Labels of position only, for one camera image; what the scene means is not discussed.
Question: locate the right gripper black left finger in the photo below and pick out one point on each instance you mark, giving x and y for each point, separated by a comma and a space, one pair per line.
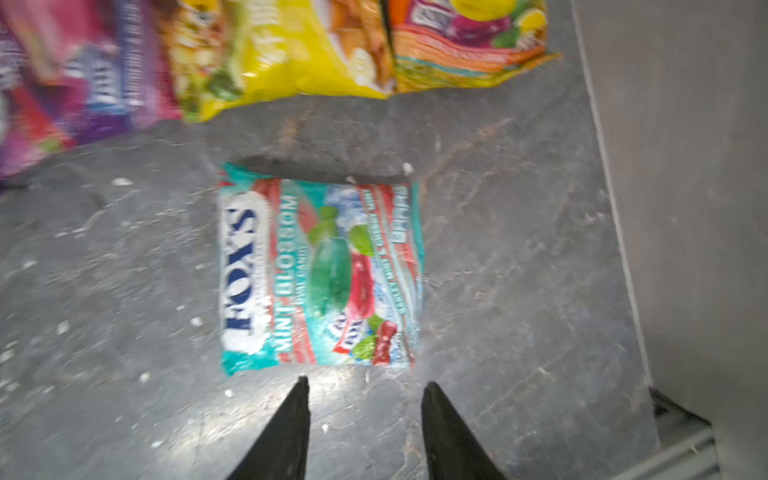
280, 451

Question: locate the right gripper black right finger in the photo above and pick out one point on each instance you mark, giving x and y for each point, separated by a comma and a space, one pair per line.
452, 450

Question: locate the teal cherry mint packet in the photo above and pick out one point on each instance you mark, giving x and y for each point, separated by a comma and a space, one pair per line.
318, 273

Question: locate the yellow green snack packet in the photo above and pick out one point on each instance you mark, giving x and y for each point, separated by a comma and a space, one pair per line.
226, 54

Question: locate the Fox's fruits candy packet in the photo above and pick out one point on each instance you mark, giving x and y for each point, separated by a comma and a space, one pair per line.
466, 43

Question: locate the purple Fox's berries packet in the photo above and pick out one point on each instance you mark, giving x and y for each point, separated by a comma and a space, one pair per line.
77, 72

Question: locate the aluminium rail frame front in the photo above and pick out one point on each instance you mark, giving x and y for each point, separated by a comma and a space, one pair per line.
687, 446

